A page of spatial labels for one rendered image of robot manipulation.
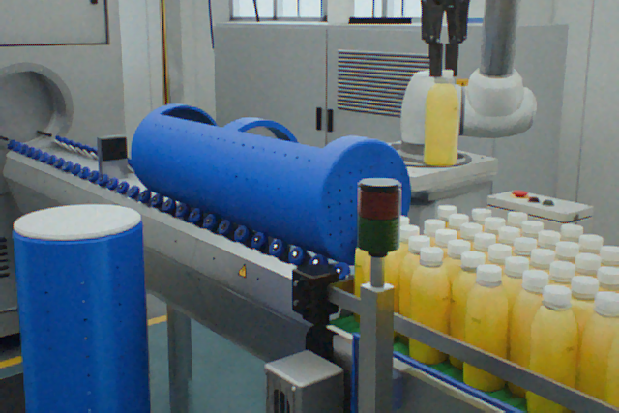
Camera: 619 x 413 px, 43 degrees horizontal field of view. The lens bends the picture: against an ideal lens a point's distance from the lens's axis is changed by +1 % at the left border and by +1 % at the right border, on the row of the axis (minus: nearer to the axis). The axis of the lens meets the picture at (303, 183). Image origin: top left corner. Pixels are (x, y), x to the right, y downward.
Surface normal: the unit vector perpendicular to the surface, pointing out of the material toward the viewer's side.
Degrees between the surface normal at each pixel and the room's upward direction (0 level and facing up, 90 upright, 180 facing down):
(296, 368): 0
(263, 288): 71
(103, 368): 90
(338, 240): 90
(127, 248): 90
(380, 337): 90
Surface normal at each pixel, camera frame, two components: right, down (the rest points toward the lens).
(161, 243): -0.74, -0.20
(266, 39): -0.77, 0.14
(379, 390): 0.62, 0.17
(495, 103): -0.12, 0.48
